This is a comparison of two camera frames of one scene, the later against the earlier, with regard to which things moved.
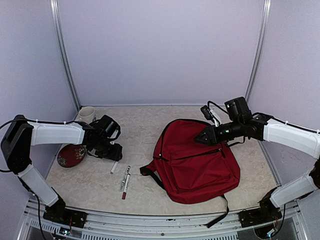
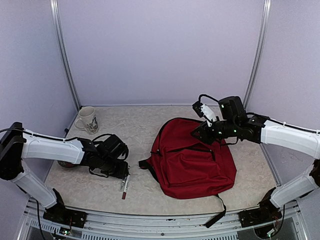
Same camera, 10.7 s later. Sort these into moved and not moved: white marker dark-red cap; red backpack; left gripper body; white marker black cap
Moved: left gripper body
Not moved: white marker dark-red cap; white marker black cap; red backpack
